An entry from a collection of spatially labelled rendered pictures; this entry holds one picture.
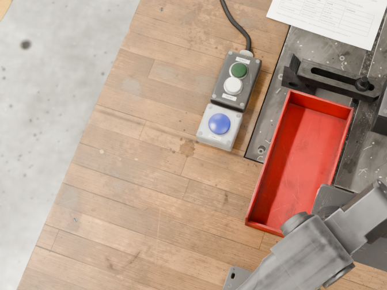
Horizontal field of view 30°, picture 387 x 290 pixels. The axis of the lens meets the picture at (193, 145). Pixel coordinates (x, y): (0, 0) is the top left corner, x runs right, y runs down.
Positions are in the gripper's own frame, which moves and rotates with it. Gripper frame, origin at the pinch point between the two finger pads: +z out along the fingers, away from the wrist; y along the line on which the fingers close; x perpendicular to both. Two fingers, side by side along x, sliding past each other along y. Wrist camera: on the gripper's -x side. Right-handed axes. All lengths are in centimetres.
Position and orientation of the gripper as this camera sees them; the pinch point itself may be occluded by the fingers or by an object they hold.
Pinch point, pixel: (336, 208)
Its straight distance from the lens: 109.6
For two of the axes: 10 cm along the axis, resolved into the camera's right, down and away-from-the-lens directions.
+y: 2.5, -9.4, -2.4
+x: -9.4, -2.9, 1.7
